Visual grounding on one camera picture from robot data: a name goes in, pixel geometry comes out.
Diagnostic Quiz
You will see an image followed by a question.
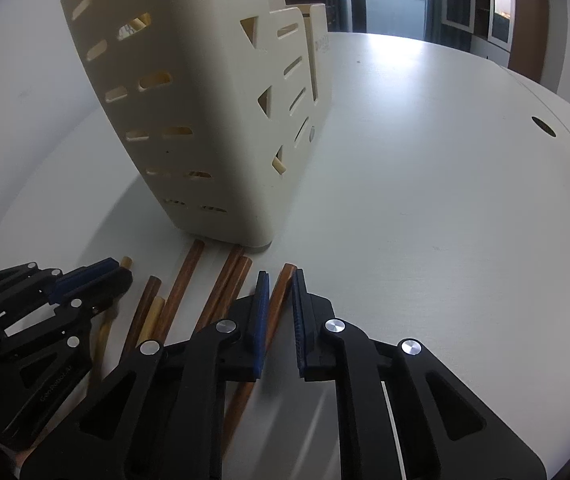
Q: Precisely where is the brown wooden door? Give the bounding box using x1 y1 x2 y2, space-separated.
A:
508 0 552 83

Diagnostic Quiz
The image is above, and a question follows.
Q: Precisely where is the glass door wooden cabinet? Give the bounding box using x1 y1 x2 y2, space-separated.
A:
440 0 516 52

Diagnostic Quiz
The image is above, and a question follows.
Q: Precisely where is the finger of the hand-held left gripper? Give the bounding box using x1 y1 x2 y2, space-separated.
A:
0 261 64 356
52 257 134 356

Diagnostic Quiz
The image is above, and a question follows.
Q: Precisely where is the dark grey curtain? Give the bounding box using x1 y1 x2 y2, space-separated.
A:
424 0 474 52

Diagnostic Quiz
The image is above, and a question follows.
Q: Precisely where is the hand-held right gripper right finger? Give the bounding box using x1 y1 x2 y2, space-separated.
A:
292 268 548 480

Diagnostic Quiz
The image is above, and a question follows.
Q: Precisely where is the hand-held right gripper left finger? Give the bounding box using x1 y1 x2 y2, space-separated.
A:
20 270 271 480

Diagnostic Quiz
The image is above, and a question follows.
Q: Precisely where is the cream plastic utensil holder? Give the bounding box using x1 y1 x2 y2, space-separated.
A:
60 0 334 252

